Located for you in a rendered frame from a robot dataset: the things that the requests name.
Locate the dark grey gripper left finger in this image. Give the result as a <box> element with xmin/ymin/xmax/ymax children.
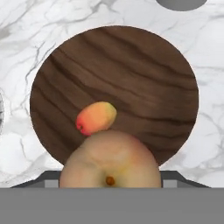
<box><xmin>11</xmin><ymin>171</ymin><xmax>62</xmax><ymax>189</ymax></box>

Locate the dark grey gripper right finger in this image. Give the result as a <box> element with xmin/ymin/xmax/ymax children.
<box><xmin>159</xmin><ymin>170</ymin><xmax>211</xmax><ymax>189</ymax></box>

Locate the pale peach fruit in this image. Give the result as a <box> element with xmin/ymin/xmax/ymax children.
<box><xmin>59</xmin><ymin>129</ymin><xmax>163</xmax><ymax>189</ymax></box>

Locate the round brown wooden plate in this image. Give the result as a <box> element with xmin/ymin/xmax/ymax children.
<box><xmin>29</xmin><ymin>24</ymin><xmax>200</xmax><ymax>167</ymax></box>

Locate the grey bowl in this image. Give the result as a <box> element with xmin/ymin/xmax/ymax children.
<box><xmin>155</xmin><ymin>0</ymin><xmax>208</xmax><ymax>12</ymax></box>

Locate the red yellow mango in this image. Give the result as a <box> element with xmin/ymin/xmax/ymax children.
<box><xmin>75</xmin><ymin>101</ymin><xmax>118</xmax><ymax>137</ymax></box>

